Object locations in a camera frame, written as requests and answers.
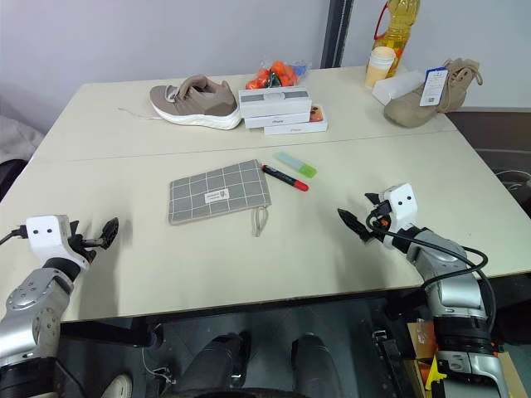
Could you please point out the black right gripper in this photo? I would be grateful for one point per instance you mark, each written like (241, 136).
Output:
(379, 219)

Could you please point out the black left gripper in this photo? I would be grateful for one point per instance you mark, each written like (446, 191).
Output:
(85, 244)

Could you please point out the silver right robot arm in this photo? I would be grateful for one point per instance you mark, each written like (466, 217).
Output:
(452, 290)

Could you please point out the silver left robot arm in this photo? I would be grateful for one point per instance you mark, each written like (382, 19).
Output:
(29, 302)

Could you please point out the grey checked pencil pouch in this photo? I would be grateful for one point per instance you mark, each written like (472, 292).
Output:
(215, 192)

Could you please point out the bag of orange fruit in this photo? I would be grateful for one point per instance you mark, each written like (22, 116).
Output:
(274, 74)

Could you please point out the green translucent highlighter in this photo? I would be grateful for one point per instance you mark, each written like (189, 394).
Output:
(295, 164)

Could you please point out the red and black marker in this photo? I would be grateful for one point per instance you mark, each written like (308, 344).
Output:
(286, 179)

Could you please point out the plain white phone box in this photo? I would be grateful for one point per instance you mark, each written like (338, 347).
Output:
(294, 129)

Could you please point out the tan suede boot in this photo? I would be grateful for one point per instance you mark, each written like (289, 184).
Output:
(415, 105)

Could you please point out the white phone box orange print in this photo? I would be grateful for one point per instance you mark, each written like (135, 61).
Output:
(290, 120)

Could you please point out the grey cloth heap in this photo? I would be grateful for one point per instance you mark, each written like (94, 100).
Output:
(18, 128)

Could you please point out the translucent white plastic box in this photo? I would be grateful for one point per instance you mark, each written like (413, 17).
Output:
(398, 85)

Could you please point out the blue and white hang tag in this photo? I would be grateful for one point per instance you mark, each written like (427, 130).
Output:
(433, 87)

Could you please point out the white box with grey band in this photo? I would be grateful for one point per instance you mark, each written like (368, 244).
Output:
(274, 101)

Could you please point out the brown cardboard box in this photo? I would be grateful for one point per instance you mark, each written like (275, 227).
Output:
(419, 344)

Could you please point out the cream cup with lid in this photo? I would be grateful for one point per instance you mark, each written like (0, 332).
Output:
(378, 66)

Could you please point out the dark brown side table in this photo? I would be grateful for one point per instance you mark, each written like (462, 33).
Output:
(493, 137)

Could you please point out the white shoe tip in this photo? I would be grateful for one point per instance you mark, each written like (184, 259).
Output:
(118, 385)

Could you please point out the dark rounded leg shape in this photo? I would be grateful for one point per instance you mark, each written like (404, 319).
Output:
(315, 365)
(215, 365)

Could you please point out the brown sneaker with white sole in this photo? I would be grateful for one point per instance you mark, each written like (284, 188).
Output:
(195, 103)

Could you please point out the yellow cooking oil bottle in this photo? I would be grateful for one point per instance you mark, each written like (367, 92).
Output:
(396, 37)

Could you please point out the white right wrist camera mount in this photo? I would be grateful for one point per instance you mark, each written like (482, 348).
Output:
(401, 205)

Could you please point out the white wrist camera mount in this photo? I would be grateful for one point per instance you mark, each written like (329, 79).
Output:
(45, 238)
(401, 205)

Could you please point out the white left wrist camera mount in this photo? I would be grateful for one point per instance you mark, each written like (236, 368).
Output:
(45, 238)

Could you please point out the black table frame bar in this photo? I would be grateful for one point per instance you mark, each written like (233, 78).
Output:
(108, 331)

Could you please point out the yellow plastic bracket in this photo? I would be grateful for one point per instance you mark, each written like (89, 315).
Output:
(435, 373)

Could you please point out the dark vertical post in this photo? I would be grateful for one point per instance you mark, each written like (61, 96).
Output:
(335, 33)

